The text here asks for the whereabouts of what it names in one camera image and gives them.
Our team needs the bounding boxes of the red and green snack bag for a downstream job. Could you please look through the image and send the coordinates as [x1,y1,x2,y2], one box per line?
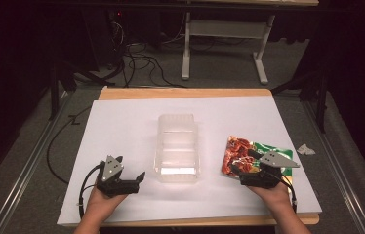
[221,135,294,178]

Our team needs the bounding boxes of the black metal stand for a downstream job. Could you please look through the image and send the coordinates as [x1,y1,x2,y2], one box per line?
[47,61,120,122]
[269,69,330,135]

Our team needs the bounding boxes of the crumpled white paper scrap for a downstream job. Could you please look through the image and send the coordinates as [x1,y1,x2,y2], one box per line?
[296,143,317,156]

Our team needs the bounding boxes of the clear plastic container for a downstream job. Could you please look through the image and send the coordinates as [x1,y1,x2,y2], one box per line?
[152,113,202,184]

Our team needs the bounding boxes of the person's right hand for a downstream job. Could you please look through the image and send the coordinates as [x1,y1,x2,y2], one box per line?
[247,181,292,211]

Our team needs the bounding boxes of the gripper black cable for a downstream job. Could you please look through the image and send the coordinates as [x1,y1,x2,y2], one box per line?
[78,163,102,219]
[280,175,299,213]

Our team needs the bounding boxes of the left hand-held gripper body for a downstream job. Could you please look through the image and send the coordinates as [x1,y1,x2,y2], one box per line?
[96,155,140,199]

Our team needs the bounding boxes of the white metal desk frame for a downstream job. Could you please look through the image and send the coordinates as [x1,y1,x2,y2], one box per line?
[181,11,276,86]

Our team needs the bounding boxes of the tangle of black floor cables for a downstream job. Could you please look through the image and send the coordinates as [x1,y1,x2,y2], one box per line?
[105,19,188,90]

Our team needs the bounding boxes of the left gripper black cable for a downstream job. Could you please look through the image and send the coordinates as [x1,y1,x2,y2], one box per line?
[78,163,102,219]

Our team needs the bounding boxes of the white paper sheet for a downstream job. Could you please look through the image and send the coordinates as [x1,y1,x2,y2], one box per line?
[57,96,323,226]

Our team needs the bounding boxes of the metal floor rail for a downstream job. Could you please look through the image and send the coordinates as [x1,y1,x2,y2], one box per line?
[301,97,365,234]
[0,92,74,234]

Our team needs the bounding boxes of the person's left hand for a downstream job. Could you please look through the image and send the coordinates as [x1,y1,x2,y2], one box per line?
[87,184,130,217]

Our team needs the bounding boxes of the long black floor cable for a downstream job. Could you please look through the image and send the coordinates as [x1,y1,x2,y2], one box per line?
[46,106,93,185]

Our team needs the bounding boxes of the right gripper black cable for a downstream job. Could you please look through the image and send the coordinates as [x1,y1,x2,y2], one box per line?
[280,175,299,213]

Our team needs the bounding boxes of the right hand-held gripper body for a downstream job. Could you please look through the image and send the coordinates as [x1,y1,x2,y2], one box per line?
[239,150,302,189]

